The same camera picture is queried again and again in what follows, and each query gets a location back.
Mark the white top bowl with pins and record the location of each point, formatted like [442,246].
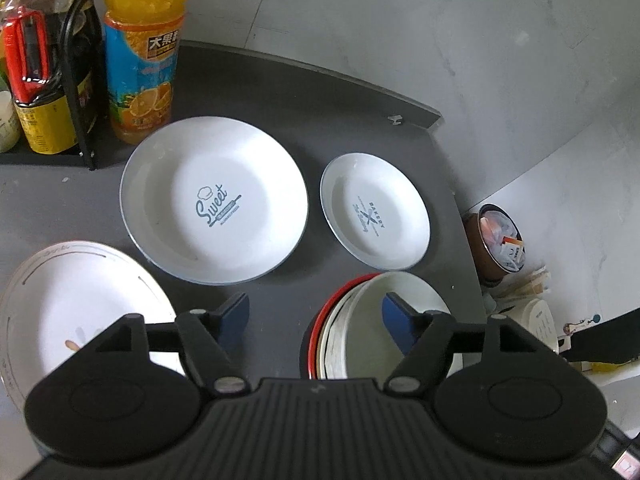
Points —
[354,342]

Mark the brown trash bin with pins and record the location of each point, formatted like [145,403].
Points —
[496,243]

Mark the small white Bakery plate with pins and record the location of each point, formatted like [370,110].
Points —
[375,211]

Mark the orange juice bottle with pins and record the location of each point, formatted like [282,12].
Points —
[141,53]

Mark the wooden chopsticks bundle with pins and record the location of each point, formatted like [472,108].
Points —
[533,284]

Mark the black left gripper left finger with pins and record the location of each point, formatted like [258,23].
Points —
[188,355]

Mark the large white patterned plate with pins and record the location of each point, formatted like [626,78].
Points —
[61,298]

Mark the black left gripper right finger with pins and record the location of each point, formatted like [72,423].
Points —
[429,340]

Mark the white rice cooker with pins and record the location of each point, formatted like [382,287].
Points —
[535,316]

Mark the black wire rack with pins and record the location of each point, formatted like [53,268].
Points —
[84,84]

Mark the large white Sweet plate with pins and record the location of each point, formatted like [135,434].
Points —
[213,201]

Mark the red rimmed black bowl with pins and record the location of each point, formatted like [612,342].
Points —
[308,348]

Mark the dark soy sauce bottle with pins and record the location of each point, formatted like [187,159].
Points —
[31,38]

